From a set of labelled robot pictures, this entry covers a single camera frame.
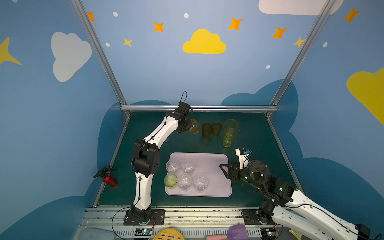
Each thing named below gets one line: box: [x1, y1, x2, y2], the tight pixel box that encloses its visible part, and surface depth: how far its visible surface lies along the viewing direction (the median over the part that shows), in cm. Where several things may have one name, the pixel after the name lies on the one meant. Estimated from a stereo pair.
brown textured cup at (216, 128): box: [212, 122, 223, 136], surface depth 107 cm
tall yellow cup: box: [225, 119, 238, 129], surface depth 100 cm
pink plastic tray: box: [165, 152, 232, 198], surface depth 90 cm
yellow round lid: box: [152, 228, 186, 240], surface depth 69 cm
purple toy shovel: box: [206, 224, 249, 240], surface depth 71 cm
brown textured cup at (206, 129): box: [201, 122, 213, 138], surface depth 106 cm
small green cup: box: [163, 173, 178, 190], surface depth 86 cm
